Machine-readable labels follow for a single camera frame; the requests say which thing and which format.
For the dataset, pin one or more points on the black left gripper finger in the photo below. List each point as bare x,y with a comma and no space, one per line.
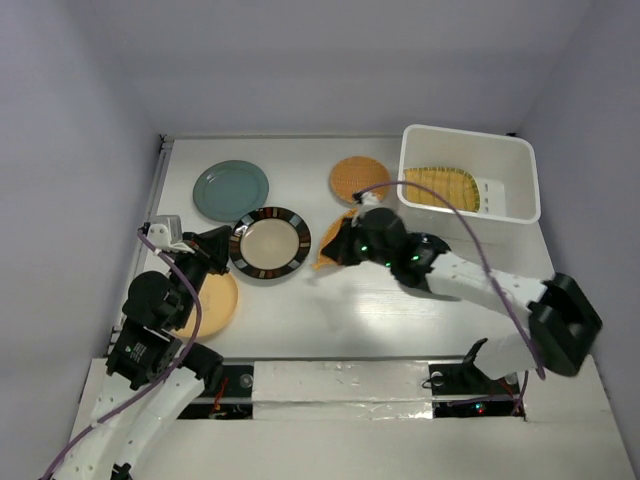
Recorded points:
217,238
218,260

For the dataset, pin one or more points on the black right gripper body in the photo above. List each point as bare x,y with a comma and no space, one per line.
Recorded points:
359,247

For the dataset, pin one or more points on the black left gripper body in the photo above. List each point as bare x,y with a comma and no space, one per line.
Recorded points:
195,265

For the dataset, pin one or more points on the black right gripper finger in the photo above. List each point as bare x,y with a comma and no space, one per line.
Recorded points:
350,225
334,252

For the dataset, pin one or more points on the leaf shaped orange woven tray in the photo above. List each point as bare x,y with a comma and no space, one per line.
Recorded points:
322,260

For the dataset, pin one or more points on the plain orange round plate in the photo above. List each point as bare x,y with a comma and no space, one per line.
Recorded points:
219,298

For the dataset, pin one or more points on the yellow green woven bamboo tray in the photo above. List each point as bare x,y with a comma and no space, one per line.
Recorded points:
456,186

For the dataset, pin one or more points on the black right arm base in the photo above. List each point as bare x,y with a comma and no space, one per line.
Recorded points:
461,390

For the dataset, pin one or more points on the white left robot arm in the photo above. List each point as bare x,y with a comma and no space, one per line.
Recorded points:
151,375

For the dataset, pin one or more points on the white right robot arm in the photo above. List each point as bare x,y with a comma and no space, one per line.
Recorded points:
396,294

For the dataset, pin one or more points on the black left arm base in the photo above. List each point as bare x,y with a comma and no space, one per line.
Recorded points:
231,399

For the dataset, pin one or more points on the white plastic bin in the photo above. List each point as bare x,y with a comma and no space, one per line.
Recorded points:
491,180

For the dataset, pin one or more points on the teal round ceramic plate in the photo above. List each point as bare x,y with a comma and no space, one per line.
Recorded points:
227,190

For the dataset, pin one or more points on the black rimmed beige plate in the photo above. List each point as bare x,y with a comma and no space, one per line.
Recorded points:
269,243

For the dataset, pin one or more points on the round orange woven basket plate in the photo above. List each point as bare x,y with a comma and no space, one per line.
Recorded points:
354,174

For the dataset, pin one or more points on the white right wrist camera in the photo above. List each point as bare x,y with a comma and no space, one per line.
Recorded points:
366,200

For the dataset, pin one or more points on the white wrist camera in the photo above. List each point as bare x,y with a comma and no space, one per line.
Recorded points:
165,234
366,200

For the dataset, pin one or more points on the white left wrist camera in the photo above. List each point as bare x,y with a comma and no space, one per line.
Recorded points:
165,234

